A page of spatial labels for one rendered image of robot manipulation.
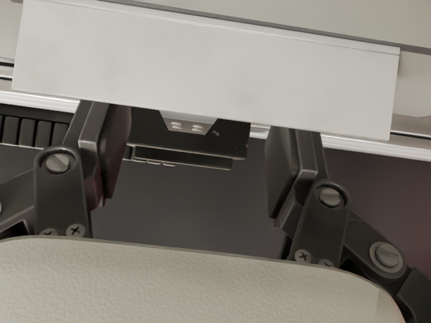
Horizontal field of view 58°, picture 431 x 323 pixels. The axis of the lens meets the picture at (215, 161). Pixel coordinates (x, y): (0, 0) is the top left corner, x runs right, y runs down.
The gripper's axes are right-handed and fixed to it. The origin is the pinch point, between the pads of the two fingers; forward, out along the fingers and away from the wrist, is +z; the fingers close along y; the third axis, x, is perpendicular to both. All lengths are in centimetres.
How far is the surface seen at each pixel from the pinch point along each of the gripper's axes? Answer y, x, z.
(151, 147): -3.7, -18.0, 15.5
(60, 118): -18.3, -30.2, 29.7
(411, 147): 24.8, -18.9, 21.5
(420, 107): 8.3, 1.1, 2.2
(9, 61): -8.4, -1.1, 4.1
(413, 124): 24.4, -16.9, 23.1
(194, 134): 0.1, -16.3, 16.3
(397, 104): 7.5, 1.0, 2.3
